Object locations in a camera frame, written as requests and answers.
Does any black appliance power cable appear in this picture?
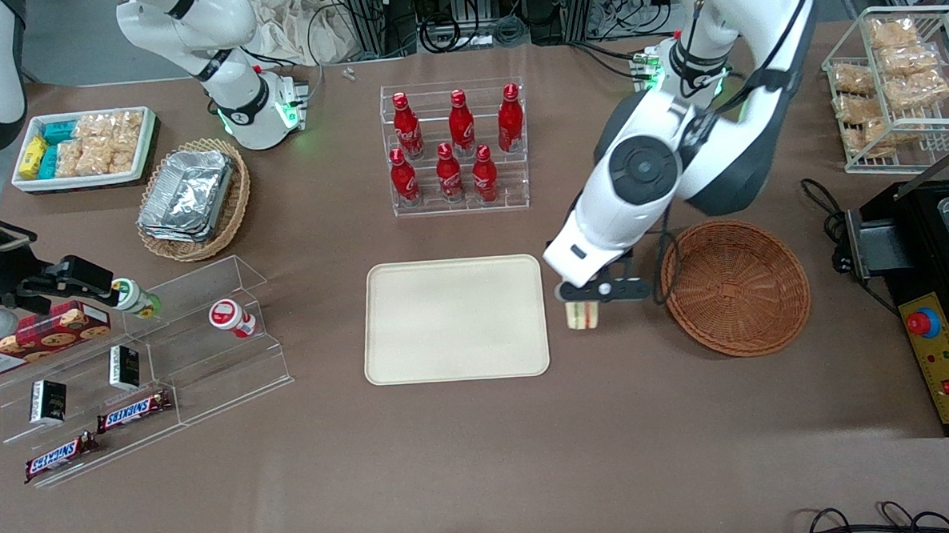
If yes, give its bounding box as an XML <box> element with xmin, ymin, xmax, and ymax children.
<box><xmin>799</xmin><ymin>174</ymin><xmax>902</xmax><ymax>322</ymax></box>

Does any green sunflower lidded cup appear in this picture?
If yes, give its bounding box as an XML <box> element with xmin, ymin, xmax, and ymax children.
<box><xmin>113</xmin><ymin>278</ymin><xmax>161</xmax><ymax>321</ymax></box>

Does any red emergency stop button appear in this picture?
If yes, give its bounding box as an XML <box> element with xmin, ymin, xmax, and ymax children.
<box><xmin>907</xmin><ymin>308</ymin><xmax>944</xmax><ymax>341</ymax></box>

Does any clear acrylic tiered shelf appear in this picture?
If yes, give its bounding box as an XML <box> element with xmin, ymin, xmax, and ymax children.
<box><xmin>0</xmin><ymin>252</ymin><xmax>298</xmax><ymax>491</ymax></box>

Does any black appliance housing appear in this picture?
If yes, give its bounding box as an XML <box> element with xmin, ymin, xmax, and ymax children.
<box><xmin>843</xmin><ymin>178</ymin><xmax>949</xmax><ymax>441</ymax></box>

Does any black cable bundle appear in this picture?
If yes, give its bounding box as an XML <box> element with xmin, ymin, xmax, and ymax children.
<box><xmin>414</xmin><ymin>0</ymin><xmax>531</xmax><ymax>54</ymax></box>

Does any yellow snack packet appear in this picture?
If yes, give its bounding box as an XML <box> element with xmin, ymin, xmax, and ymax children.
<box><xmin>18</xmin><ymin>134</ymin><xmax>50</xmax><ymax>180</ymax></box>

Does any red lidded yogurt cup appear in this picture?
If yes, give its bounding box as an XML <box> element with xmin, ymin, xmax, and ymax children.
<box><xmin>209</xmin><ymin>298</ymin><xmax>258</xmax><ymax>340</ymax></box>

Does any light wicker basket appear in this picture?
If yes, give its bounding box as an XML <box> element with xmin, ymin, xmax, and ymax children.
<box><xmin>133</xmin><ymin>136</ymin><xmax>254</xmax><ymax>264</ymax></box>

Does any Snickers chocolate bar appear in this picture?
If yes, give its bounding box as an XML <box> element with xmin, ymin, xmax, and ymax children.
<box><xmin>23</xmin><ymin>431</ymin><xmax>100</xmax><ymax>485</ymax></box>
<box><xmin>95</xmin><ymin>390</ymin><xmax>175</xmax><ymax>434</ymax></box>

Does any clear bag of fried snacks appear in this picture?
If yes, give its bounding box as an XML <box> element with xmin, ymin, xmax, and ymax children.
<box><xmin>891</xmin><ymin>70</ymin><xmax>949</xmax><ymax>111</ymax></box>
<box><xmin>868</xmin><ymin>15</ymin><xmax>920</xmax><ymax>50</ymax></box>
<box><xmin>849</xmin><ymin>120</ymin><xmax>903</xmax><ymax>159</ymax></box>
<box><xmin>877</xmin><ymin>42</ymin><xmax>941</xmax><ymax>78</ymax></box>
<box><xmin>832</xmin><ymin>62</ymin><xmax>876</xmax><ymax>98</ymax></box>
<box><xmin>835</xmin><ymin>93</ymin><xmax>882</xmax><ymax>127</ymax></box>

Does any beige cloth bag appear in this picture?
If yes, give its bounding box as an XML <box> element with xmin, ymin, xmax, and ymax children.
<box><xmin>248</xmin><ymin>0</ymin><xmax>354</xmax><ymax>70</ymax></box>

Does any brown round wicker basket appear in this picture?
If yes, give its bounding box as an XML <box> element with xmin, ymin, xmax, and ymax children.
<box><xmin>659</xmin><ymin>216</ymin><xmax>814</xmax><ymax>362</ymax></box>

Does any red cola bottle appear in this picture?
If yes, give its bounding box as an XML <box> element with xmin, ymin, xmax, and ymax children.
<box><xmin>446</xmin><ymin>88</ymin><xmax>477</xmax><ymax>158</ymax></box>
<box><xmin>434</xmin><ymin>142</ymin><xmax>466</xmax><ymax>205</ymax></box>
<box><xmin>496</xmin><ymin>82</ymin><xmax>527</xmax><ymax>154</ymax></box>
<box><xmin>470</xmin><ymin>144</ymin><xmax>500</xmax><ymax>204</ymax></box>
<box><xmin>390</xmin><ymin>90</ymin><xmax>425</xmax><ymax>161</ymax></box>
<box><xmin>388</xmin><ymin>146</ymin><xmax>422</xmax><ymax>208</ymax></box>

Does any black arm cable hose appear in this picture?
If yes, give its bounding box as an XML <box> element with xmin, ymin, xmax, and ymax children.
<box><xmin>703</xmin><ymin>0</ymin><xmax>826</xmax><ymax>118</ymax></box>

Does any aluminium frame post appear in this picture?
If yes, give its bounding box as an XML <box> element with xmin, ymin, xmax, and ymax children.
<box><xmin>339</xmin><ymin>0</ymin><xmax>422</xmax><ymax>62</ymax></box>

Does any sandwich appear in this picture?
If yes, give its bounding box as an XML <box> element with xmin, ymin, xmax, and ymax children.
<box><xmin>566</xmin><ymin>301</ymin><xmax>603</xmax><ymax>332</ymax></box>

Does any clear bag of crackers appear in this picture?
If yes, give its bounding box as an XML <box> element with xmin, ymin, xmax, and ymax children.
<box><xmin>111</xmin><ymin>110</ymin><xmax>146</xmax><ymax>147</ymax></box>
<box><xmin>77</xmin><ymin>142</ymin><xmax>115</xmax><ymax>177</ymax></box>
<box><xmin>71</xmin><ymin>114</ymin><xmax>114</xmax><ymax>146</ymax></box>
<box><xmin>54</xmin><ymin>141</ymin><xmax>86</xmax><ymax>179</ymax></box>
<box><xmin>109</xmin><ymin>141</ymin><xmax>140</xmax><ymax>176</ymax></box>

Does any black floor cable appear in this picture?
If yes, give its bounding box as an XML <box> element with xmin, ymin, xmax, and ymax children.
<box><xmin>777</xmin><ymin>498</ymin><xmax>949</xmax><ymax>533</ymax></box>

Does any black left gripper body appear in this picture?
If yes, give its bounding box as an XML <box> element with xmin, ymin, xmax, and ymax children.
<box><xmin>555</xmin><ymin>262</ymin><xmax>655</xmax><ymax>307</ymax></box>

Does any clear acrylic bottle rack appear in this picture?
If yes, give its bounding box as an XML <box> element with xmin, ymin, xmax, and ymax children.
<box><xmin>378</xmin><ymin>76</ymin><xmax>531</xmax><ymax>218</ymax></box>

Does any red tartan cookie box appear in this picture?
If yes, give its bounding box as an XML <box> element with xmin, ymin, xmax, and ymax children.
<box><xmin>0</xmin><ymin>299</ymin><xmax>114</xmax><ymax>381</ymax></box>

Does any aluminium foil container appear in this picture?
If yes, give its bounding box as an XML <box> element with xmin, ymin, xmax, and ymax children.
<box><xmin>134</xmin><ymin>149</ymin><xmax>238</xmax><ymax>246</ymax></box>

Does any small black chocolate box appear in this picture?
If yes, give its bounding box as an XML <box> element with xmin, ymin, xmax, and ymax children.
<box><xmin>29</xmin><ymin>379</ymin><xmax>69</xmax><ymax>425</ymax></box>
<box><xmin>108</xmin><ymin>343</ymin><xmax>142</xmax><ymax>393</ymax></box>

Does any yellow control panel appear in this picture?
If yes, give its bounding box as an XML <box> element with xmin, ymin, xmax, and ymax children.
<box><xmin>898</xmin><ymin>291</ymin><xmax>949</xmax><ymax>428</ymax></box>

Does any beige plastic tray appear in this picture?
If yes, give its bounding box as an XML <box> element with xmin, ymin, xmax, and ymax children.
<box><xmin>360</xmin><ymin>253</ymin><xmax>551</xmax><ymax>386</ymax></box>

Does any white rectangular snack bin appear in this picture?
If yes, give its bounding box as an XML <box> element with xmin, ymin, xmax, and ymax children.
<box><xmin>9</xmin><ymin>106</ymin><xmax>160</xmax><ymax>194</ymax></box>

